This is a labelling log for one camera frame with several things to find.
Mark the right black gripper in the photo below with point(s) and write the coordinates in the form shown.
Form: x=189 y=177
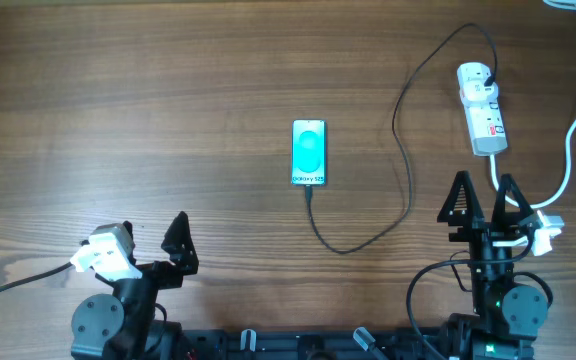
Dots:
x=484 y=231

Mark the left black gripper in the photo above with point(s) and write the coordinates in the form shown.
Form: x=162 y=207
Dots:
x=155 y=270

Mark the blue Galaxy S25 smartphone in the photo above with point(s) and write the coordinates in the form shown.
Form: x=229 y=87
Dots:
x=309 y=138

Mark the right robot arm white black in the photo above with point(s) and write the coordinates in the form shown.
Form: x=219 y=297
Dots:
x=507 y=314

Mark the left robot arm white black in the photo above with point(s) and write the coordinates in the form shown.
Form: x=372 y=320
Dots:
x=129 y=323

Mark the white power strip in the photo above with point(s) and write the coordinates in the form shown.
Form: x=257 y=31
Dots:
x=484 y=119

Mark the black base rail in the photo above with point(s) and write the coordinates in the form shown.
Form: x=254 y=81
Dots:
x=399 y=344

